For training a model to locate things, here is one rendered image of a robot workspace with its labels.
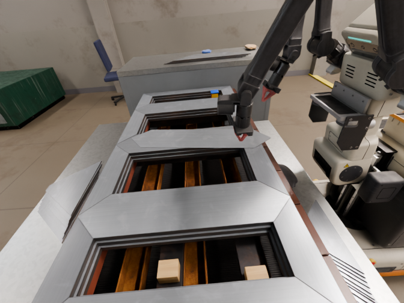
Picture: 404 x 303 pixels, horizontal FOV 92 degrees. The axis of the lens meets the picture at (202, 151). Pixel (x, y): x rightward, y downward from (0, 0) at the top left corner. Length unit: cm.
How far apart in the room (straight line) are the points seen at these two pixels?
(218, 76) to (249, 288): 152
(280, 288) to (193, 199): 35
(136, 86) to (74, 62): 365
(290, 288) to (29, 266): 83
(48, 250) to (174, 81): 138
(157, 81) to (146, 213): 128
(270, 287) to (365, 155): 76
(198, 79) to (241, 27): 305
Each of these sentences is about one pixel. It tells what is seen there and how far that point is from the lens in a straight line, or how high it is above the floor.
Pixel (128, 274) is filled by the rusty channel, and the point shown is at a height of 68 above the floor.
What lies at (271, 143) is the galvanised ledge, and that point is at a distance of 134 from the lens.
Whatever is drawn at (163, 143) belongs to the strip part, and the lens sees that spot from 103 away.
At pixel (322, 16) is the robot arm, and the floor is 135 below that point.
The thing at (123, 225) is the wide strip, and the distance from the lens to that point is 73.
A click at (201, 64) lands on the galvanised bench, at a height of 105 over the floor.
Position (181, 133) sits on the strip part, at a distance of 109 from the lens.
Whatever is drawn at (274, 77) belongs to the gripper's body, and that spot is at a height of 111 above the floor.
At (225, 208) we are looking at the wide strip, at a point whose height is 87.
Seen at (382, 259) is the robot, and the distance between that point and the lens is 154.
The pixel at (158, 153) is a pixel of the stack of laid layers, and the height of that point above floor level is 85.
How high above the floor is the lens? 142
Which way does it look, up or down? 36 degrees down
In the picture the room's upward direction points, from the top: 5 degrees counter-clockwise
